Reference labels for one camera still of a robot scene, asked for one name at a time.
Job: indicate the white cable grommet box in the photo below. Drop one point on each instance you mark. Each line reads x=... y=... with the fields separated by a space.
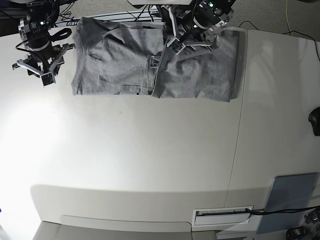
x=211 y=217

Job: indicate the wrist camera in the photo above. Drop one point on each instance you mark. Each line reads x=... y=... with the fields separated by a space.
x=47 y=79
x=176 y=46

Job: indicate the grey T-shirt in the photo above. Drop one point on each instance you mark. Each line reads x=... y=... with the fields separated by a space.
x=132 y=58

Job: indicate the black device bottom right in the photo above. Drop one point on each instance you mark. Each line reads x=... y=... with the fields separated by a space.
x=297 y=233

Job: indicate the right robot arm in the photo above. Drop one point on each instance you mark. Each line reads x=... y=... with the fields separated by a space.
x=41 y=16

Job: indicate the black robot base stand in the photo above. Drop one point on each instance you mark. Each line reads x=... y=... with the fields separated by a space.
x=153 y=7

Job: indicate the black computer mouse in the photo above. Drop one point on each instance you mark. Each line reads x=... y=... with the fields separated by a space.
x=314 y=119

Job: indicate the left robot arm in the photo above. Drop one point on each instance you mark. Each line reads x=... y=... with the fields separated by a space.
x=226 y=13

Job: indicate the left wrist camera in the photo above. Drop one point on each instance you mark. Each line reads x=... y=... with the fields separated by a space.
x=176 y=46

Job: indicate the grey laptop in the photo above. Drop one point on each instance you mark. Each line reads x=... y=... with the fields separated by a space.
x=287 y=192

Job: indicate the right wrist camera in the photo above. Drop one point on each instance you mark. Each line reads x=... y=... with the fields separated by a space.
x=47 y=79

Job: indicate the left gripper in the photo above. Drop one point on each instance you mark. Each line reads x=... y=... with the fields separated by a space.
x=193 y=24

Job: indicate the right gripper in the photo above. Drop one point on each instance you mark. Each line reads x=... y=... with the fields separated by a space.
x=41 y=44

